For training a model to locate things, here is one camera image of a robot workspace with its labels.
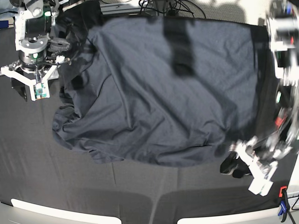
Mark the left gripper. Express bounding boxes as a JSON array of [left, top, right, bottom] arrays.
[[220, 136, 292, 179]]

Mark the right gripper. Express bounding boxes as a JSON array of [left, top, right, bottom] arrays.
[[46, 37, 71, 65]]

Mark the dark navy t-shirt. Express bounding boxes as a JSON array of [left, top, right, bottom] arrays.
[[52, 1, 268, 167]]

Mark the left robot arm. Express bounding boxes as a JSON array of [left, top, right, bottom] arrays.
[[220, 0, 299, 181]]

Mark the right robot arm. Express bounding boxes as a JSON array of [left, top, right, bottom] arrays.
[[10, 0, 71, 71]]

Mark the red blue clamp near right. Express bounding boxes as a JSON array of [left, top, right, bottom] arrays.
[[278, 186, 296, 224]]

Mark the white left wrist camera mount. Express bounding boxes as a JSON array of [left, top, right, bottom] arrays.
[[233, 136, 278, 196]]

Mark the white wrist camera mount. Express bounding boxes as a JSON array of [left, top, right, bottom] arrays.
[[233, 136, 278, 196], [0, 63, 57, 101]]

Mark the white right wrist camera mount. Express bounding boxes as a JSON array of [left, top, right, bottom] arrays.
[[0, 63, 57, 101]]

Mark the black cable bundle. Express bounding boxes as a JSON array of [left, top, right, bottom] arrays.
[[138, 0, 207, 19]]

